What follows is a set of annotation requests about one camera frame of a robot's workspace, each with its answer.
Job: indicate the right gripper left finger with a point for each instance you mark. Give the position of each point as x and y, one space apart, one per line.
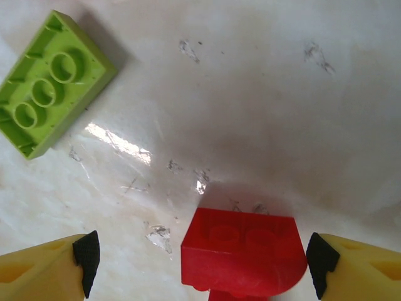
40 276

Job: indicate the red rounded lego brick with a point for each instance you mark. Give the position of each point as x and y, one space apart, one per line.
241 260

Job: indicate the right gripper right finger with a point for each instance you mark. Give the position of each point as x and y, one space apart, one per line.
363 272

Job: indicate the green long lego brick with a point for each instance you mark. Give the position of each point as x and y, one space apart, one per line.
56 84

